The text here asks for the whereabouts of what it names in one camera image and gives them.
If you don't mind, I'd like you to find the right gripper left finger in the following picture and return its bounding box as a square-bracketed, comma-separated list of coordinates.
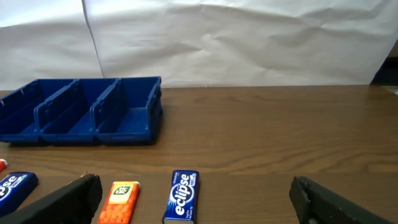
[0, 174, 103, 224]

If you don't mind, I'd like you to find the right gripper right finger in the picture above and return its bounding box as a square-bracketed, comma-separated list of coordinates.
[289, 175, 397, 224]

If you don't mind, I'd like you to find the blue candy pack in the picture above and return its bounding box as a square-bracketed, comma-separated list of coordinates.
[0, 171, 39, 218]
[162, 169, 200, 224]

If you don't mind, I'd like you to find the blue tray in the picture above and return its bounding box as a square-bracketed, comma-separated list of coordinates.
[0, 76, 164, 146]

